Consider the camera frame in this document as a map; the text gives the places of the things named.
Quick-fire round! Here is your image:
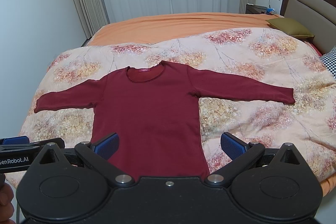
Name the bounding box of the floral peach duvet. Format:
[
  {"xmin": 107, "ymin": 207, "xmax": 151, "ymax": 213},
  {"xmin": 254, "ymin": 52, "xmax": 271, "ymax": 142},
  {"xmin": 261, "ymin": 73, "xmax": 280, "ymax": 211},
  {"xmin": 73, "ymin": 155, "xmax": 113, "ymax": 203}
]
[{"xmin": 20, "ymin": 27, "xmax": 335, "ymax": 193}]

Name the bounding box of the blue object on nightstand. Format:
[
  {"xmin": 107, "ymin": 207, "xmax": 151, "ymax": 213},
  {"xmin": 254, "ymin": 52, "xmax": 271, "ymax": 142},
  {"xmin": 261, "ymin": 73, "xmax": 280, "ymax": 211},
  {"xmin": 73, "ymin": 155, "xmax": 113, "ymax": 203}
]
[{"xmin": 266, "ymin": 8, "xmax": 274, "ymax": 14}]

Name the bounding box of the black white checkered pillow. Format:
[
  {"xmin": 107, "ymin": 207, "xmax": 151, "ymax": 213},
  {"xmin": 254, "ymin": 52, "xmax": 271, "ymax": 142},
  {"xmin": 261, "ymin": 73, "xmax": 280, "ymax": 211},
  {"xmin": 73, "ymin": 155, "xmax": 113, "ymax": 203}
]
[{"xmin": 319, "ymin": 46, "xmax": 336, "ymax": 79}]

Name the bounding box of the person's left hand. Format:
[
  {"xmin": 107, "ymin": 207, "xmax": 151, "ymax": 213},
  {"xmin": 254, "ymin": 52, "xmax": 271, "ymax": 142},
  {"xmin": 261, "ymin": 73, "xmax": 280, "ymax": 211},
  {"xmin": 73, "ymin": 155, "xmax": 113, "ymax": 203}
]
[{"xmin": 0, "ymin": 183, "xmax": 14, "ymax": 223}]

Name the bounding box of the olive green pillow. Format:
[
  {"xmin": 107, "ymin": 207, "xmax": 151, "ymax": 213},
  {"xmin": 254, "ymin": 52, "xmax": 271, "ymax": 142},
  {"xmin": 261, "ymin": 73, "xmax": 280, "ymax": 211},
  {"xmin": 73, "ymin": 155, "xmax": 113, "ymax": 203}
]
[{"xmin": 266, "ymin": 18, "xmax": 315, "ymax": 39}]

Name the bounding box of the orange bed sheet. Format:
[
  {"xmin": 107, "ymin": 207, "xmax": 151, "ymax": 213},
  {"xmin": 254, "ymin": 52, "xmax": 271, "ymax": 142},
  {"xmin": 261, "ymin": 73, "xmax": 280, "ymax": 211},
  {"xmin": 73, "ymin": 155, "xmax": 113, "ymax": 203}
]
[{"xmin": 88, "ymin": 12, "xmax": 279, "ymax": 46}]

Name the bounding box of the dark red long-sleeve shirt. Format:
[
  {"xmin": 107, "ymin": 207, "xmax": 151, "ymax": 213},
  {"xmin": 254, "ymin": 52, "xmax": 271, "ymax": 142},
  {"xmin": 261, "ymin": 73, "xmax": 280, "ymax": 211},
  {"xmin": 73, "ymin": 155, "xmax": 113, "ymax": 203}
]
[{"xmin": 35, "ymin": 61, "xmax": 295, "ymax": 178}]

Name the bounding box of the dark wooden nightstand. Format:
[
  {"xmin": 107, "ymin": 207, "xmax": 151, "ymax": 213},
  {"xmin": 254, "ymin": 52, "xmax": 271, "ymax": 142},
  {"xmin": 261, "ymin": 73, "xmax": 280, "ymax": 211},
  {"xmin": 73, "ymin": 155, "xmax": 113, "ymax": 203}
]
[{"xmin": 245, "ymin": 3, "xmax": 275, "ymax": 15}]

